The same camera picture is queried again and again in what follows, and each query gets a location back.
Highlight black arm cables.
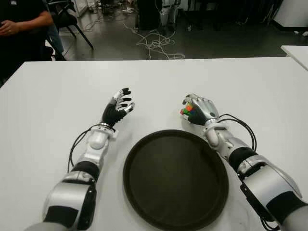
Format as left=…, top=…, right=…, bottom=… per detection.
left=218, top=113, right=257, bottom=151
left=67, top=126, right=99, bottom=173

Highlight white floor cable tangle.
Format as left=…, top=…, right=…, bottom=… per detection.
left=124, top=21, right=186, bottom=60

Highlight multicoloured Rubik's cube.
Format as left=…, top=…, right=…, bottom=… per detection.
left=180, top=102, right=197, bottom=118

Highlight black wheeled stand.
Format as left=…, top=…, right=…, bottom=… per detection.
left=181, top=0, right=224, bottom=31

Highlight white block with black base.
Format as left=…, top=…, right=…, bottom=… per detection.
left=273, top=0, right=308, bottom=32

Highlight seated person in black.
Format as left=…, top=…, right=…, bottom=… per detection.
left=0, top=0, right=66, bottom=84

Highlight black chair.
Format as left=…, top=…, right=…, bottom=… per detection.
left=44, top=0, right=94, bottom=61

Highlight light metal rack cart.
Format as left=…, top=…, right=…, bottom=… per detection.
left=69, top=0, right=102, bottom=17

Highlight white side table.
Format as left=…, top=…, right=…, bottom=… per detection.
left=280, top=45, right=308, bottom=73

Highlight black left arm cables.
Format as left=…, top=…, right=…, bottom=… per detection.
left=67, top=126, right=99, bottom=173

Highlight dark brown round plate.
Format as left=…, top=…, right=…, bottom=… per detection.
left=123, top=129, right=230, bottom=231

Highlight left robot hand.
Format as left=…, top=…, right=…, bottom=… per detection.
left=102, top=88, right=136, bottom=128

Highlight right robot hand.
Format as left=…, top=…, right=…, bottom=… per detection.
left=180, top=93, right=220, bottom=126

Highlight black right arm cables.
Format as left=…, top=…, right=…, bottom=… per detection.
left=218, top=113, right=257, bottom=151

